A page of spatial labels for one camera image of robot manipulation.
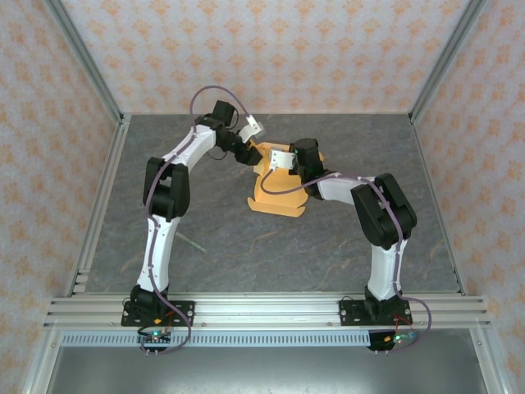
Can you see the aluminium table side rail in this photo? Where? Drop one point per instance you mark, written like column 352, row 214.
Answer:
column 118, row 143
column 439, row 205

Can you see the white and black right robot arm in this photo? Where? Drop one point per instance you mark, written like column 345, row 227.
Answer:
column 385, row 271

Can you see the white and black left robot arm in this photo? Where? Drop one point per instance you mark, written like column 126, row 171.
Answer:
column 158, row 254

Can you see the grey metal sheet panel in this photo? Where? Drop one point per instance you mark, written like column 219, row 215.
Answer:
column 266, row 369

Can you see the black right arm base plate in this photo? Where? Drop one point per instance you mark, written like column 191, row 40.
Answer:
column 348, row 314

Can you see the aluminium mounting rail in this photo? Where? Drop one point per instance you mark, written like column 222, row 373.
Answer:
column 266, row 312

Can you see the aluminium frame post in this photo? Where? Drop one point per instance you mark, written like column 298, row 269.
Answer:
column 82, row 53
column 447, row 53

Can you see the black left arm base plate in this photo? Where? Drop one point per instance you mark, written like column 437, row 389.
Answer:
column 184, row 312

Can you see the orange paper box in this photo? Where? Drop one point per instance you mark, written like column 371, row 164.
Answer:
column 279, row 201

